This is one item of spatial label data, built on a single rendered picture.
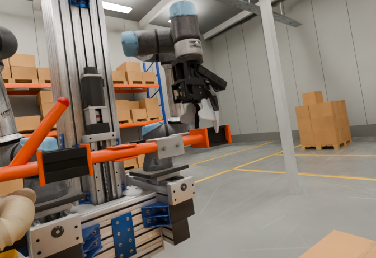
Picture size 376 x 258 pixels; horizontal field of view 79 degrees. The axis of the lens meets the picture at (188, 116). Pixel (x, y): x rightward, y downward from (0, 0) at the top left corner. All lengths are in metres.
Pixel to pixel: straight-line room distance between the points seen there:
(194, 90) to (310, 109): 7.17
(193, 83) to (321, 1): 10.50
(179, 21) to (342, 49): 9.82
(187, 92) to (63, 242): 0.61
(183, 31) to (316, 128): 7.20
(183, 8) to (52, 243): 0.78
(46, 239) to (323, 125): 7.27
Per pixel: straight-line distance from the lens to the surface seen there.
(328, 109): 7.53
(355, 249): 1.47
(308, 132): 7.80
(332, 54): 10.42
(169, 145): 0.53
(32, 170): 0.47
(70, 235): 0.90
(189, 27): 0.64
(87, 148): 0.47
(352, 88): 10.14
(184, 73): 0.61
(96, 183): 1.13
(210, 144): 0.59
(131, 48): 0.73
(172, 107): 1.14
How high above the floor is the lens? 1.23
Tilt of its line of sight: 2 degrees up
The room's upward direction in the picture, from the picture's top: 8 degrees counter-clockwise
